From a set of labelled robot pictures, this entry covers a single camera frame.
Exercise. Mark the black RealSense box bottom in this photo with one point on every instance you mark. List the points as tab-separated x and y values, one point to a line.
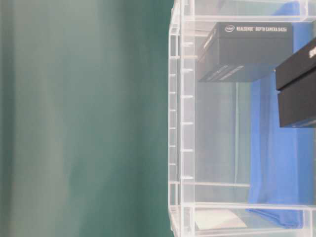
296	86

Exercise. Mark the black realsense box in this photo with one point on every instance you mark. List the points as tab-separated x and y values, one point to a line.
296	86
243	51

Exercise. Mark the clear plastic storage case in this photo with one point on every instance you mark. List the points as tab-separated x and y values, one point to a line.
209	122

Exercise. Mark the black RealSense box top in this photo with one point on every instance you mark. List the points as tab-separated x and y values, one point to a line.
243	51

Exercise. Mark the blue mat inside case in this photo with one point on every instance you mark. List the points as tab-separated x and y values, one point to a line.
281	161

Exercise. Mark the white paper label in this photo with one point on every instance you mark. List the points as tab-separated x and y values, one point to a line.
217	219

